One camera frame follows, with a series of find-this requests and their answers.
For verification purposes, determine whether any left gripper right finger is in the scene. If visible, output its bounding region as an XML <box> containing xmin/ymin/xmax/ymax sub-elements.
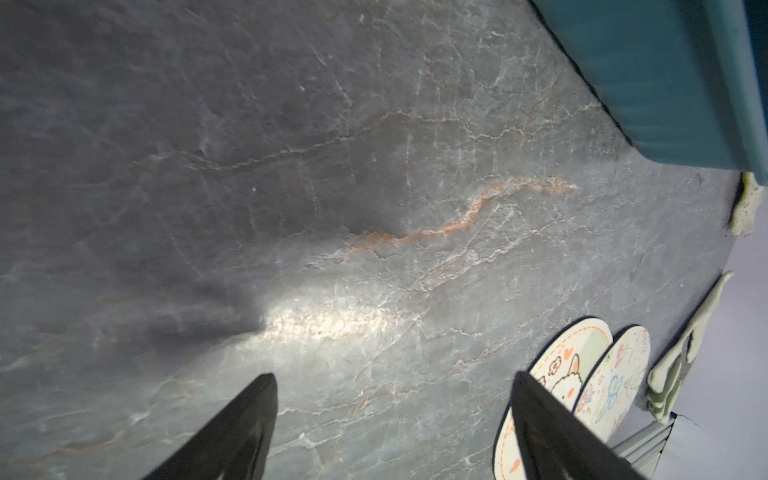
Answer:
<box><xmin>510</xmin><ymin>371</ymin><xmax>643</xmax><ymax>480</ymax></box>

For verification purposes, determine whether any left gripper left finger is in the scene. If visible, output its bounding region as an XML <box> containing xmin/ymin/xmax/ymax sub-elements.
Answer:
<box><xmin>146</xmin><ymin>373</ymin><xmax>278</xmax><ymax>479</ymax></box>

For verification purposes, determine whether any butterfly cream coaster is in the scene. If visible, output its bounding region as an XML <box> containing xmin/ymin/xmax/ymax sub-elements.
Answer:
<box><xmin>574</xmin><ymin>325</ymin><xmax>651</xmax><ymax>443</ymax></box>

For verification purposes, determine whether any alpaca cream coaster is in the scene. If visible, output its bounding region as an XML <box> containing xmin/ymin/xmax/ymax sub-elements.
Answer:
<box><xmin>493</xmin><ymin>317</ymin><xmax>613</xmax><ymax>479</ymax></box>

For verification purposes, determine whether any teal plastic storage box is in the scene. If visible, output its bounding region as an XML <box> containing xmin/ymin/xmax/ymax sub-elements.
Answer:
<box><xmin>534</xmin><ymin>1</ymin><xmax>767</xmax><ymax>185</ymax></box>

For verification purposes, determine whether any white grey glove near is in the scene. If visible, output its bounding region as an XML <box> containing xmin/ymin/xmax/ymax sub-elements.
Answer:
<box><xmin>647</xmin><ymin>271</ymin><xmax>734</xmax><ymax>425</ymax></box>

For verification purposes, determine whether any white work glove far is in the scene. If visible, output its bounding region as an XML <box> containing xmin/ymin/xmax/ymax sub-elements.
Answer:
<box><xmin>730</xmin><ymin>172</ymin><xmax>765</xmax><ymax>237</ymax></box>

